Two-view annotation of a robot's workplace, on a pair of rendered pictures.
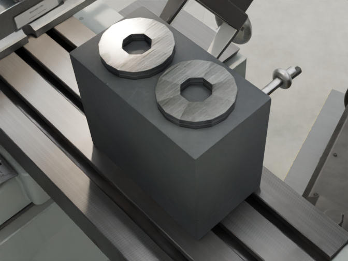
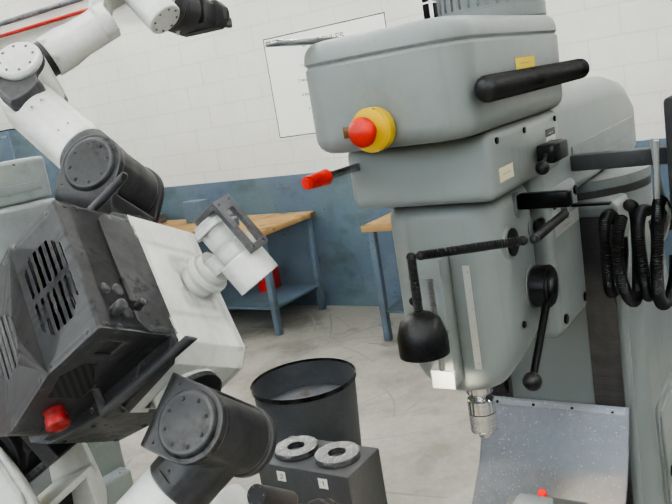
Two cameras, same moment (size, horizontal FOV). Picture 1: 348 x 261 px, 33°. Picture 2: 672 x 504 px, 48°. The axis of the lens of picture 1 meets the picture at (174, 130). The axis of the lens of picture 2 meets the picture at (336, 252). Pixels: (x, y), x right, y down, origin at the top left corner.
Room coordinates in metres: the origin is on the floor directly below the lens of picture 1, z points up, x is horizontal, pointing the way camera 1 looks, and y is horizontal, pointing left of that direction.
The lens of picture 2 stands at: (1.83, -0.29, 1.81)
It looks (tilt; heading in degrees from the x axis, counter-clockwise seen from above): 12 degrees down; 164
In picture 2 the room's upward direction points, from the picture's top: 9 degrees counter-clockwise
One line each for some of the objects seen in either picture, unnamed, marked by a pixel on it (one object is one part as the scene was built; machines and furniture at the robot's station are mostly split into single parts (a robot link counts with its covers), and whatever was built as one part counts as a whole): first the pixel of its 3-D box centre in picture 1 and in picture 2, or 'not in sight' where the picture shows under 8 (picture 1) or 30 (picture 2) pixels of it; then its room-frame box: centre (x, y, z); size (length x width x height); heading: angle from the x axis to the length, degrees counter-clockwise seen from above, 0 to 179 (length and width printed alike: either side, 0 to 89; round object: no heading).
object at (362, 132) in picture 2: not in sight; (364, 131); (0.88, 0.06, 1.76); 0.04 x 0.03 x 0.04; 40
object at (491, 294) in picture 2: not in sight; (467, 284); (0.72, 0.25, 1.47); 0.21 x 0.19 x 0.32; 40
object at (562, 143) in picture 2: not in sight; (546, 157); (0.78, 0.39, 1.66); 0.12 x 0.04 x 0.04; 130
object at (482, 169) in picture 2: not in sight; (460, 157); (0.69, 0.28, 1.68); 0.34 x 0.24 x 0.10; 130
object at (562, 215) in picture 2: not in sight; (550, 225); (0.89, 0.31, 1.58); 0.17 x 0.01 x 0.01; 131
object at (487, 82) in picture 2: not in sight; (538, 77); (0.81, 0.37, 1.79); 0.45 x 0.04 x 0.04; 130
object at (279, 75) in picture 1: (271, 87); not in sight; (0.95, -0.25, 0.52); 0.22 x 0.06 x 0.06; 130
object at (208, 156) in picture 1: (170, 119); (324, 494); (0.46, 0.00, 1.04); 0.22 x 0.12 x 0.20; 39
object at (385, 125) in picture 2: not in sight; (373, 129); (0.87, 0.07, 1.76); 0.06 x 0.02 x 0.06; 40
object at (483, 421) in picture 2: not in sight; (482, 415); (0.72, 0.25, 1.23); 0.05 x 0.05 x 0.05
